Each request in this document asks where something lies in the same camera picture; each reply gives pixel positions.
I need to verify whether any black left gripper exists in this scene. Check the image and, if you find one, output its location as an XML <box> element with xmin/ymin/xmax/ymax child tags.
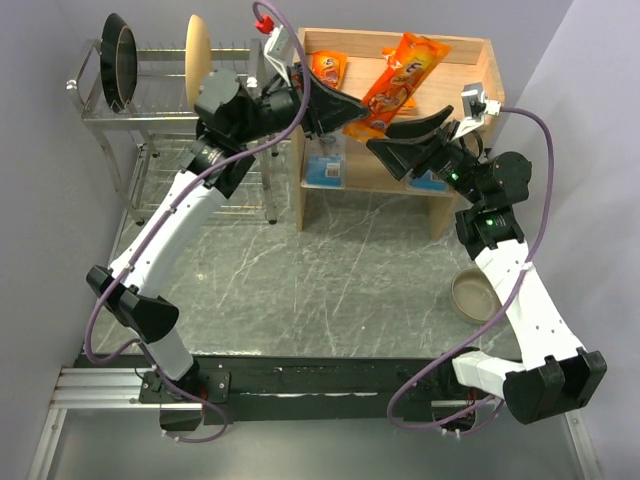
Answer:
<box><xmin>233</xmin><ymin>61</ymin><xmax>371</xmax><ymax>145</ymax></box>

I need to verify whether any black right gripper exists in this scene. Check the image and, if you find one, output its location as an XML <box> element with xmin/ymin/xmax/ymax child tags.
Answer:
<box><xmin>366</xmin><ymin>105</ymin><xmax>485</xmax><ymax>207</ymax></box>

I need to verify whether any orange razor pack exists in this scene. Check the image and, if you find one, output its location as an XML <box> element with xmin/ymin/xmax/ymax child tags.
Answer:
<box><xmin>343</xmin><ymin>32</ymin><xmax>452</xmax><ymax>143</ymax></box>
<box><xmin>381</xmin><ymin>47</ymin><xmax>418</xmax><ymax>116</ymax></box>
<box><xmin>311</xmin><ymin>50</ymin><xmax>348</xmax><ymax>89</ymax></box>

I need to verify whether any blue razor blister pack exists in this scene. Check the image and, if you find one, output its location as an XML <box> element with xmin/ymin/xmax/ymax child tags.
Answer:
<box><xmin>404</xmin><ymin>171</ymin><xmax>448</xmax><ymax>193</ymax></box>
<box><xmin>301</xmin><ymin>132</ymin><xmax>346</xmax><ymax>189</ymax></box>

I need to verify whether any wooden two-tier shelf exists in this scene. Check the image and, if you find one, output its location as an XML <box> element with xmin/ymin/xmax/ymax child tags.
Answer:
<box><xmin>292</xmin><ymin>27</ymin><xmax>505</xmax><ymax>240</ymax></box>

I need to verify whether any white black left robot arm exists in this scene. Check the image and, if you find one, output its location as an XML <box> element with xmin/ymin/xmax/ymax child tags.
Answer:
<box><xmin>87</xmin><ymin>63</ymin><xmax>367</xmax><ymax>402</ymax></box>

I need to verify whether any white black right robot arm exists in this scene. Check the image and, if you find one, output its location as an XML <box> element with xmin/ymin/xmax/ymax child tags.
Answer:
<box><xmin>366</xmin><ymin>107</ymin><xmax>607</xmax><ymax>430</ymax></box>

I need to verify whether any beige wooden plate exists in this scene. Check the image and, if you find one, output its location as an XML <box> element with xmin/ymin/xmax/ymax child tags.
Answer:
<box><xmin>185</xmin><ymin>15</ymin><xmax>212</xmax><ymax>110</ymax></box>

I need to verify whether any beige ceramic bowl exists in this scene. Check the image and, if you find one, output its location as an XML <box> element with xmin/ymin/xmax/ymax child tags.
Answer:
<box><xmin>450</xmin><ymin>268</ymin><xmax>502</xmax><ymax>325</ymax></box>

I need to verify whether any metal dish rack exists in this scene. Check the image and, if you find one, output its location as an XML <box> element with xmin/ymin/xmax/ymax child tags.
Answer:
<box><xmin>66</xmin><ymin>39</ymin><xmax>278</xmax><ymax>226</ymax></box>

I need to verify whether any black plate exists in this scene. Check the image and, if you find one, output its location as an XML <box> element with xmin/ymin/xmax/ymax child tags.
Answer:
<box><xmin>100</xmin><ymin>13</ymin><xmax>138</xmax><ymax>113</ymax></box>

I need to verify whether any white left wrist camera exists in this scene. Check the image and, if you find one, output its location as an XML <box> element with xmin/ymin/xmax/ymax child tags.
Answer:
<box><xmin>255</xmin><ymin>14</ymin><xmax>293</xmax><ymax>84</ymax></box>

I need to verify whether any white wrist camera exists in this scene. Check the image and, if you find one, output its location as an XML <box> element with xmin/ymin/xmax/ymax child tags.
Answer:
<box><xmin>255</xmin><ymin>14</ymin><xmax>293</xmax><ymax>84</ymax></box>
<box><xmin>452</xmin><ymin>82</ymin><xmax>502</xmax><ymax>140</ymax></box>

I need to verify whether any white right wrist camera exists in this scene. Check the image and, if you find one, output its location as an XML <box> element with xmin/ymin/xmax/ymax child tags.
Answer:
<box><xmin>452</xmin><ymin>82</ymin><xmax>502</xmax><ymax>140</ymax></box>

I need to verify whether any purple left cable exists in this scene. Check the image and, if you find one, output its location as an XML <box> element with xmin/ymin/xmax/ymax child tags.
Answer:
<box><xmin>83</xmin><ymin>0</ymin><xmax>307</xmax><ymax>444</ymax></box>

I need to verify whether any purple cable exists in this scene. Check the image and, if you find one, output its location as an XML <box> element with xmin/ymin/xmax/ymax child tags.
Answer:
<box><xmin>386</xmin><ymin>106</ymin><xmax>555</xmax><ymax>435</ymax></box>
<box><xmin>83</xmin><ymin>0</ymin><xmax>307</xmax><ymax>444</ymax></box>

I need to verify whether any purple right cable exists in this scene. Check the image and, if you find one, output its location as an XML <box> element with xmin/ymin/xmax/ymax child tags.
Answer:
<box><xmin>386</xmin><ymin>106</ymin><xmax>555</xmax><ymax>435</ymax></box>

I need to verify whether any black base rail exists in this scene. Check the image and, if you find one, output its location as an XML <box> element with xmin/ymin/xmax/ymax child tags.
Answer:
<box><xmin>139</xmin><ymin>356</ymin><xmax>428</xmax><ymax>430</ymax></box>

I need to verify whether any aluminium frame rail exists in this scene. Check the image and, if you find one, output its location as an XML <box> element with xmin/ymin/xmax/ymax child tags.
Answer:
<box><xmin>27</xmin><ymin>368</ymin><xmax>199</xmax><ymax>479</ymax></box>

